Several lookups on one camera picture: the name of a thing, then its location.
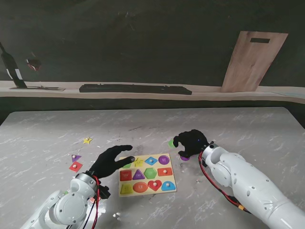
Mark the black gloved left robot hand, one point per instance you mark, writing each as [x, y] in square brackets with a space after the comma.
[106, 164]

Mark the black bottle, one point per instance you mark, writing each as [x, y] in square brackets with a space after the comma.
[12, 66]

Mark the long wooden shelf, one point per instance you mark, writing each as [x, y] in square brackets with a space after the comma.
[152, 96]

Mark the wooden cutting board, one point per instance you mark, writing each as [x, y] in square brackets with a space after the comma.
[252, 62]

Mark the green round puzzle piece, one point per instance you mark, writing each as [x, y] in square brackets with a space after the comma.
[170, 143]

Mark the red square puzzle piece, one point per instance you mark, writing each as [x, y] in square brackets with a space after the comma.
[75, 166]

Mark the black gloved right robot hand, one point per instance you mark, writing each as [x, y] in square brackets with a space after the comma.
[193, 143]

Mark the purple triangle puzzle piece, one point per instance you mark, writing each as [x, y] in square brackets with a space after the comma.
[75, 158]

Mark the blue dome puzzle piece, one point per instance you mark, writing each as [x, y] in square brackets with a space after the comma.
[167, 187]

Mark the yellow star puzzle piece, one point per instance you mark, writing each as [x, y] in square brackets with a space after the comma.
[87, 141]

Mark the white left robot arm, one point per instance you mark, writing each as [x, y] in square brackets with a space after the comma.
[69, 210]

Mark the thin flat wooden plate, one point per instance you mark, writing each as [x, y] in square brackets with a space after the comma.
[47, 89]

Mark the green knobbed puzzle piece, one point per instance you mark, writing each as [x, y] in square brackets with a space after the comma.
[65, 192]

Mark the blue diamond puzzle piece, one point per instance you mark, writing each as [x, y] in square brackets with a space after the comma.
[149, 161]

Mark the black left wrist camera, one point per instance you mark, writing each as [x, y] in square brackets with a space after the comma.
[104, 192]

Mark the red heart puzzle piece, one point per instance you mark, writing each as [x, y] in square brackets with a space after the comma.
[152, 186]

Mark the orange rectangle puzzle piece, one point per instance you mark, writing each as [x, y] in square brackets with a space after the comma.
[162, 173]

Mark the black keyboard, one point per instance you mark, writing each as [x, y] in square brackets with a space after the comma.
[133, 88]

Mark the wooden shape puzzle board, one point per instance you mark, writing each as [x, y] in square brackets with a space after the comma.
[140, 188]

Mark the purple circle puzzle piece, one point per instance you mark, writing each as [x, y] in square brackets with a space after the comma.
[184, 158]

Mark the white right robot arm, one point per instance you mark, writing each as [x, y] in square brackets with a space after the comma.
[245, 183]

